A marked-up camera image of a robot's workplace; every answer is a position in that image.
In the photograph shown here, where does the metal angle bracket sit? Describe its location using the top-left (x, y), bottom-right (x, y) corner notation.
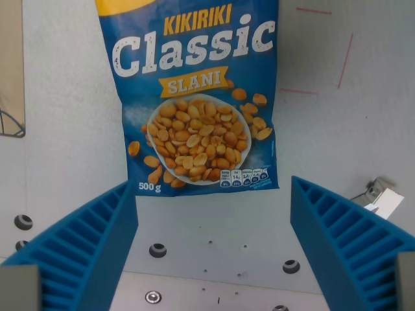
top-left (348, 176), bottom-right (406, 220)

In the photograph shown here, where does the silver countersunk screw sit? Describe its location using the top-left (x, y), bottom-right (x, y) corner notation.
top-left (145, 290), bottom-right (163, 305)

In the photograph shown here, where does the beige board with black lines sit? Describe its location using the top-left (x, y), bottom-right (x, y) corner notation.
top-left (0, 0), bottom-right (27, 139)

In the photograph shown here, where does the blue Kikiriki Classic peanut bag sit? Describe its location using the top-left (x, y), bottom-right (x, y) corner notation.
top-left (93, 0), bottom-right (281, 197)

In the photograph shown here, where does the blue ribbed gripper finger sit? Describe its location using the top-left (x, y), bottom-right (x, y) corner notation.
top-left (289, 175), bottom-right (415, 311)
top-left (0, 179), bottom-right (139, 311)

